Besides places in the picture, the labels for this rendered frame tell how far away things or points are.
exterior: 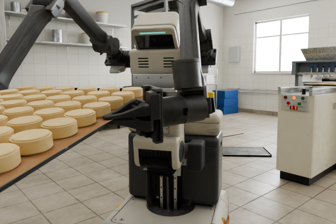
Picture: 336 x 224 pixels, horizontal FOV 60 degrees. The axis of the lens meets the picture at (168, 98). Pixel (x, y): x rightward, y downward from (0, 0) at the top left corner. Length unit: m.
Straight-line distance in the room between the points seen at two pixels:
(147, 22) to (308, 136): 2.02
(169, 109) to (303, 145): 2.50
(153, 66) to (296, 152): 1.97
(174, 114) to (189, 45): 0.24
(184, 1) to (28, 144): 0.59
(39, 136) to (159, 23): 1.00
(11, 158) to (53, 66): 5.27
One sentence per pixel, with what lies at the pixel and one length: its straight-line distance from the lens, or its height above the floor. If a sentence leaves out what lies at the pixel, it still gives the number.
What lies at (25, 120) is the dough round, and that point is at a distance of 0.49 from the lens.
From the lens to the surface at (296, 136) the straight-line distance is 2.99.
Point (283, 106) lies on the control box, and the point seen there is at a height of 0.72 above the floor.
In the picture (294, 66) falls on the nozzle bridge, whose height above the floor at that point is 1.11.
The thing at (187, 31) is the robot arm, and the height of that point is 1.14.
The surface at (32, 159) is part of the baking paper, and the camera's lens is 0.39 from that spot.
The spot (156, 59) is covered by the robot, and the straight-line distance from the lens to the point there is 1.36.
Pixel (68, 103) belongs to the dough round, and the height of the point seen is 0.98.
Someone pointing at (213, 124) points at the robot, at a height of 0.76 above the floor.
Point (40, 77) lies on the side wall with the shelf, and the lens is 5.54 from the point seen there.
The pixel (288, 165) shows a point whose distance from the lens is 3.08.
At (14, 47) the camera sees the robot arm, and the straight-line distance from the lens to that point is 1.00.
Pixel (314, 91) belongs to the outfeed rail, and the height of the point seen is 0.87.
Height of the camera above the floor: 1.04
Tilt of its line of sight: 5 degrees down
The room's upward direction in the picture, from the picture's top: straight up
